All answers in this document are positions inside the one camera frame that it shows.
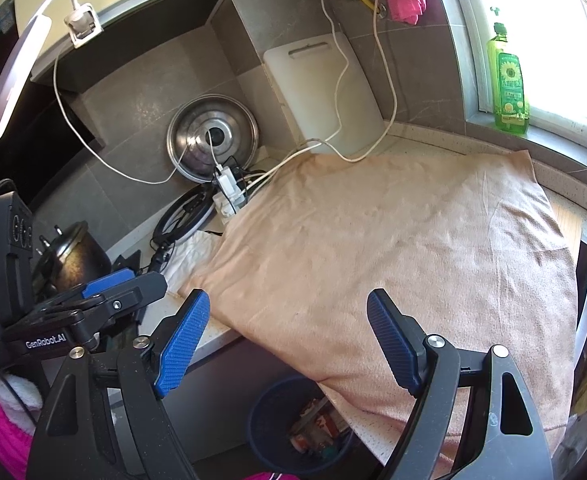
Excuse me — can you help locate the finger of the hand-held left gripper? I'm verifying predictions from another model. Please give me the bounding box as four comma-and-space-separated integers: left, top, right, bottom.
36, 268, 136, 313
73, 272, 168, 333

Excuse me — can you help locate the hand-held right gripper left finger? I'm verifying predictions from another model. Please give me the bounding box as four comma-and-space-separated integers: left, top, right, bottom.
26, 287, 211, 480

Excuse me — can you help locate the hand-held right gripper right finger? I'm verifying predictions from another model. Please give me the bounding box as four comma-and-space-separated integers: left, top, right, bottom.
367, 287, 554, 480

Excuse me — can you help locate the blue trash bin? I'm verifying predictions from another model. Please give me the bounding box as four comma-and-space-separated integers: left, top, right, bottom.
246, 375, 357, 476

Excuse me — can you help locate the black pot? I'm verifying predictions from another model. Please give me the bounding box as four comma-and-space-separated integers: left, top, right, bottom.
33, 221, 111, 293

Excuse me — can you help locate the white cloth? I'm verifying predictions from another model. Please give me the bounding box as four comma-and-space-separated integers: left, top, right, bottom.
163, 230, 224, 286

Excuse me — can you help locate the beige towel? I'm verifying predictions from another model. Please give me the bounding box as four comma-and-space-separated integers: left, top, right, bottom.
178, 150, 579, 476

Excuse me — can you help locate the white power strip with chargers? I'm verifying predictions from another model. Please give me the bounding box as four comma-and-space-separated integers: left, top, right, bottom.
212, 162, 249, 218

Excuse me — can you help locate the person's pink clothing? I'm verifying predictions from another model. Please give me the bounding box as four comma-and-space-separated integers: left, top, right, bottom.
240, 470, 299, 480

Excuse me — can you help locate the steel pot lid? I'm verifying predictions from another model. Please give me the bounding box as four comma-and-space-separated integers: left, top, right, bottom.
166, 94, 261, 183

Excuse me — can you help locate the wooden board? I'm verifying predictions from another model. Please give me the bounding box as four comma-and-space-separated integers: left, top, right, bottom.
548, 190, 584, 251

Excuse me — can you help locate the white lamp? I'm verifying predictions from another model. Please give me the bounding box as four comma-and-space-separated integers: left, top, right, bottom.
0, 0, 84, 141

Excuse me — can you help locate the white cutting board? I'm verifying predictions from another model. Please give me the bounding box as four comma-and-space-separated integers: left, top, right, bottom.
263, 35, 387, 156

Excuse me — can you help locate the green dish soap bottle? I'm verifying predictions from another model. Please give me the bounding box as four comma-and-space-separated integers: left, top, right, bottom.
486, 6, 531, 136

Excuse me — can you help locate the black plastic bracket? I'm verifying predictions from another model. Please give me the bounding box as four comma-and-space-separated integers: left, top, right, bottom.
110, 251, 144, 276

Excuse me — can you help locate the black ring light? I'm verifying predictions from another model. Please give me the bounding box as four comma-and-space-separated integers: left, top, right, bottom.
153, 184, 221, 251

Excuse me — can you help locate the white cable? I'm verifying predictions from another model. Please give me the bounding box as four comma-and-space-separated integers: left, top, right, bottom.
238, 0, 399, 201
233, 0, 351, 196
48, 40, 224, 186

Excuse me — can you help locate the white wall socket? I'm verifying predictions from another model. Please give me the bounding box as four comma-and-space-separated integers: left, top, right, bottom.
63, 2, 101, 50

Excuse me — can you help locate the white window frame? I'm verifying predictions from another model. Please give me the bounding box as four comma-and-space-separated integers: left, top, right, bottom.
443, 0, 587, 136

